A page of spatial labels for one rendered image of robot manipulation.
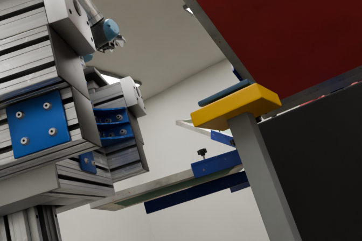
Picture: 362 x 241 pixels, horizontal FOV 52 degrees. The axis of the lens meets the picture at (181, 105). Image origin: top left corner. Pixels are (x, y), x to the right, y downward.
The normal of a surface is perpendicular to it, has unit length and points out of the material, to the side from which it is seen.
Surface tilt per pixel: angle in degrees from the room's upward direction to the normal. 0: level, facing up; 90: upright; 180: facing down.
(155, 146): 90
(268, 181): 90
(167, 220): 90
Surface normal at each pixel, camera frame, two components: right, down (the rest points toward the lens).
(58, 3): -0.11, -0.26
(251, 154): -0.48, -0.11
